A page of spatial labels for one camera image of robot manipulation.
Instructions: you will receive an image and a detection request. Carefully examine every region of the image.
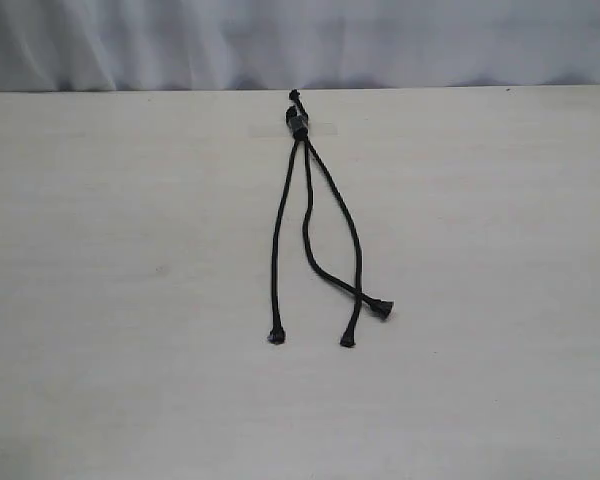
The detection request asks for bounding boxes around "white backdrop curtain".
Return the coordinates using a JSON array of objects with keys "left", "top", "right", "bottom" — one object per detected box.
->
[{"left": 0, "top": 1, "right": 600, "bottom": 92}]

